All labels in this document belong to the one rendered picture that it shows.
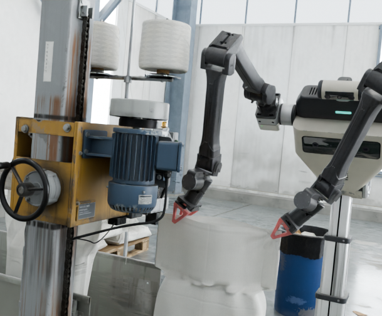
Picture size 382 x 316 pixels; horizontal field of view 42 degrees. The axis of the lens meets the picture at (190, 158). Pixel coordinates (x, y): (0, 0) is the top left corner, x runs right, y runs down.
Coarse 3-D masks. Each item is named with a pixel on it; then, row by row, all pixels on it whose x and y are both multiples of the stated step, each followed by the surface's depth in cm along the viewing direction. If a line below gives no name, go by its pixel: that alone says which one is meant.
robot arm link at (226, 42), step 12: (216, 36) 164; (228, 36) 163; (240, 36) 162; (216, 48) 160; (228, 48) 158; (240, 48) 166; (204, 60) 162; (216, 60) 159; (240, 60) 170; (240, 72) 177; (252, 72) 179; (252, 84) 183; (264, 84) 188; (264, 96) 190
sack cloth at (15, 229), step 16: (16, 224) 209; (96, 224) 197; (16, 240) 204; (80, 240) 196; (96, 240) 197; (16, 256) 203; (80, 256) 195; (16, 272) 203; (80, 272) 197; (80, 288) 199
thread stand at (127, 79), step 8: (128, 64) 169; (96, 72) 170; (128, 72) 169; (128, 80) 168; (144, 80) 167; (152, 80) 166; (160, 80) 165; (168, 80) 163; (128, 88) 169; (128, 96) 170
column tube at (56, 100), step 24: (48, 0) 150; (72, 0) 147; (48, 24) 150; (72, 24) 148; (72, 48) 149; (72, 72) 150; (48, 96) 150; (72, 96) 151; (72, 120) 152; (48, 144) 150; (72, 144) 153; (48, 240) 151; (24, 264) 155; (48, 264) 151; (72, 264) 160; (24, 288) 155; (48, 288) 151; (72, 288) 161; (24, 312) 155; (48, 312) 151
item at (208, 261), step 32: (160, 224) 185; (192, 224) 175; (224, 224) 184; (160, 256) 185; (192, 256) 174; (224, 256) 168; (256, 256) 170; (160, 288) 180; (192, 288) 174; (224, 288) 170; (256, 288) 170
